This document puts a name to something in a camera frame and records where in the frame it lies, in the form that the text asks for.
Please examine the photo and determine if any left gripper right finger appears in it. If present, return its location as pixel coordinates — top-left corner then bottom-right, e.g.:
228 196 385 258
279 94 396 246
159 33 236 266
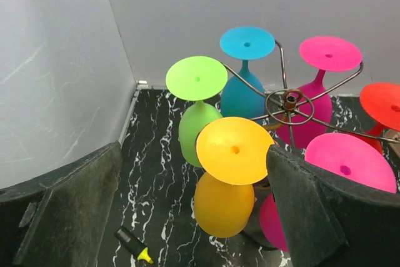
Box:
266 145 399 266

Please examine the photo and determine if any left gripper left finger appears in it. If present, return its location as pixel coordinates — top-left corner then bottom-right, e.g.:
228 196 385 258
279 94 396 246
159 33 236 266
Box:
1 141 122 266

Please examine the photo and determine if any magenta wine glass back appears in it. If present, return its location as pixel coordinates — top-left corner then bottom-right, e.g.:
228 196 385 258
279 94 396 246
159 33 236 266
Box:
276 36 363 149

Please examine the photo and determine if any orange wine glass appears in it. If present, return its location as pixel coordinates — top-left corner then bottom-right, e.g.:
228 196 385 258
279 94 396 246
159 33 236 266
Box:
194 117 274 238

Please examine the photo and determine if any metal wine glass rack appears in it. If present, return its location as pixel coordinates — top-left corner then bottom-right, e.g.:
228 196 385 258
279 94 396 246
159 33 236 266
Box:
218 38 400 249

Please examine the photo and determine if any red wine glass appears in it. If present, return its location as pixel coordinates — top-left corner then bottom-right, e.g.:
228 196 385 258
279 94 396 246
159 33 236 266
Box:
359 83 399 137

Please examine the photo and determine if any blue wine glass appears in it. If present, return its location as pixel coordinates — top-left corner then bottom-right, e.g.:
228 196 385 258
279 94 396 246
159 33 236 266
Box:
219 26 275 119

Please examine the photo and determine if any green wine glass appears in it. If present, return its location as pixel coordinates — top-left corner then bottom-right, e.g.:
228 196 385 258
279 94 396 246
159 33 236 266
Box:
166 56 228 168

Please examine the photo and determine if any small yellow black object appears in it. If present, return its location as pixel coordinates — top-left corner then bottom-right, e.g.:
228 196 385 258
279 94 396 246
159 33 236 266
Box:
114 226 154 264

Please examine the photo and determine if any pink file organizer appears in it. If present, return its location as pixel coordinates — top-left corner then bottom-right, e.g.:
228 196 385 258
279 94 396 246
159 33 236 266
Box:
384 129 400 155

